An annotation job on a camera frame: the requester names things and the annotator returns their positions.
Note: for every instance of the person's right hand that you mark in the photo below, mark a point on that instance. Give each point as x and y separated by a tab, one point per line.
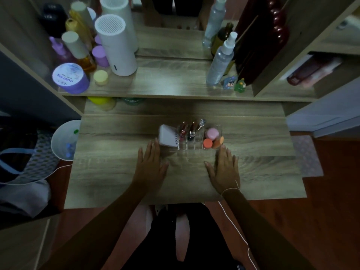
226	177

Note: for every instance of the person's left hand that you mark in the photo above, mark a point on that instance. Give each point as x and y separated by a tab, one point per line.
149	171

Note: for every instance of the person's left middle finger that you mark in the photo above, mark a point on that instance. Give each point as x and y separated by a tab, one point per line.
150	151

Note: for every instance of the person's left thumb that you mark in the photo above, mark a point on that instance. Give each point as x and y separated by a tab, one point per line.
164	168

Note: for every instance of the person's right thumb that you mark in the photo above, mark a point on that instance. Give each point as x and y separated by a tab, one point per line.
210	169

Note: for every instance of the person's right middle finger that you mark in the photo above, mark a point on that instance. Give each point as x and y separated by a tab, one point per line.
228	158

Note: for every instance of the person's right little finger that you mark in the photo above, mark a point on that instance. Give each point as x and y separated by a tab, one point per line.
237	167

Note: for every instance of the person's left little finger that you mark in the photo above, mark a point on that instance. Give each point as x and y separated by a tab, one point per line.
139	157

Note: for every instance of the person's left forearm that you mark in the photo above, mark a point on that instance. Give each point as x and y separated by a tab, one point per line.
101	230

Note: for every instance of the person's right forearm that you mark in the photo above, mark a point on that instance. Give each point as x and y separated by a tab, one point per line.
264	236

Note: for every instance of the orange teardrop makeup sponge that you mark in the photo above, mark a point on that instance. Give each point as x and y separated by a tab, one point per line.
218	142

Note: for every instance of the white rectangular box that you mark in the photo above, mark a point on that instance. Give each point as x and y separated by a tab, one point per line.
167	136

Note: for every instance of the orange round makeup sponge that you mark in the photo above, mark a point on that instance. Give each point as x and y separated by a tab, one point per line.
207	143

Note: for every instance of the clear acrylic makeup organizer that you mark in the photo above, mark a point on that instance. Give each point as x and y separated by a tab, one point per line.
197	144

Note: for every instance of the pink round makeup sponge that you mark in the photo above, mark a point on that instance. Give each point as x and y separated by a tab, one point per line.
211	133

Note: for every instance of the red lipstick tube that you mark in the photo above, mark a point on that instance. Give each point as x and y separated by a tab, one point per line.
183	132

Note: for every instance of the dark lipstick tube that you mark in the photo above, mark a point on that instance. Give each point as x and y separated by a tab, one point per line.
192	131

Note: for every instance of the clear-capped lip gloss tube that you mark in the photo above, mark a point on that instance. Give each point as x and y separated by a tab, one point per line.
200	124

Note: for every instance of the green container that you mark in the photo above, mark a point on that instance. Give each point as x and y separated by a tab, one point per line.
132	101

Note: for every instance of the wooden vanity desk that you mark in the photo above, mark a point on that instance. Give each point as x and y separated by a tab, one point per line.
182	108

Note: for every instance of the yellow tub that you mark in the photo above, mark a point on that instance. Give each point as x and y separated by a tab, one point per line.
102	103

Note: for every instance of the black shorts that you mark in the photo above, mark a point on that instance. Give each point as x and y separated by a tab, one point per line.
166	239

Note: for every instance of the pink patterned rug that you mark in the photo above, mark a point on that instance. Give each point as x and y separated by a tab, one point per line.
308	157

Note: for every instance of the green toy figurine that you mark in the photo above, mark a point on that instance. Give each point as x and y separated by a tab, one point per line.
240	86

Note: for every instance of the blue toy figurine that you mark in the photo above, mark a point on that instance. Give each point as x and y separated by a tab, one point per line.
229	81

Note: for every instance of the white waste bin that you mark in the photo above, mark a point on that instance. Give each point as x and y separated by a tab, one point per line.
62	140

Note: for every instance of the small yellow jar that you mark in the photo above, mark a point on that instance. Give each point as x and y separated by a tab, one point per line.
100	77

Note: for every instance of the clear spray bottle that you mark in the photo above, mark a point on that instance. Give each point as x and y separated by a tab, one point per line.
220	61

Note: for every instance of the purple jar with white lid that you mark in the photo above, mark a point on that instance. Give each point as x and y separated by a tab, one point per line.
70	78

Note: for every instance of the white cabinet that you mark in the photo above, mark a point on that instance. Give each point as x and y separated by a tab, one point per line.
326	109

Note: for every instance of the small purple bottle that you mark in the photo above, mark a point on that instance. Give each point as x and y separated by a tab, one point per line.
100	56

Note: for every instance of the white cylindrical appliance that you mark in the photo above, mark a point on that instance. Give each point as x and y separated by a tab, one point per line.
118	47

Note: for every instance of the vanity mirror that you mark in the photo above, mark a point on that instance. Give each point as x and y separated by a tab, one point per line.
174	39

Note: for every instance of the dark red pouch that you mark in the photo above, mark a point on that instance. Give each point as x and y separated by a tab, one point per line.
312	71

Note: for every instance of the amber bottle with white cap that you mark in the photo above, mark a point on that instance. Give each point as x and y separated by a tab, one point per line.
80	51

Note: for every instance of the dark red beaded object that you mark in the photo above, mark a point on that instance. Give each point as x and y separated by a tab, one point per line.
261	39

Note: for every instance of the grey cloth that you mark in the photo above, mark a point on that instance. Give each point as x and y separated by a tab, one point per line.
22	198

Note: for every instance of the purple spray bottle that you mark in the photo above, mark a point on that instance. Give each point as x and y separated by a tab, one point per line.
60	51

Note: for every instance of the yellow bottle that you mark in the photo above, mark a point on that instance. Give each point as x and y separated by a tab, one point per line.
78	30

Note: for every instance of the beige drawer cabinet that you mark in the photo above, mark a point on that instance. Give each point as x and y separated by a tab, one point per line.
19	244

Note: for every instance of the black bottle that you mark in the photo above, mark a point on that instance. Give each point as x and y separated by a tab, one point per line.
53	19

